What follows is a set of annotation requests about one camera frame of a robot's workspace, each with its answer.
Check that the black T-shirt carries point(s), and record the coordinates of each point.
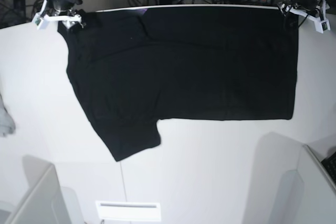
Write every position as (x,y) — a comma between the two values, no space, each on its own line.
(130,69)

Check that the grey cloth at left edge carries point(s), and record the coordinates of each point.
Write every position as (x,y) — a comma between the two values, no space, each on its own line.
(7,123)

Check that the black keyboard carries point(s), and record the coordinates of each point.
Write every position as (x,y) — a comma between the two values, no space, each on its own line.
(330,165)

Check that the white partition panel right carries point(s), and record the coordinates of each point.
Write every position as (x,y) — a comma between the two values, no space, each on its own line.
(318,199)

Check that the white partition panel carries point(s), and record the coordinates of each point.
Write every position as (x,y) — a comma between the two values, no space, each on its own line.
(42,203)
(318,199)

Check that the white partition panel left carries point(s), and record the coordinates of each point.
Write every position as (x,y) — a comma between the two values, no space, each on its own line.
(42,203)

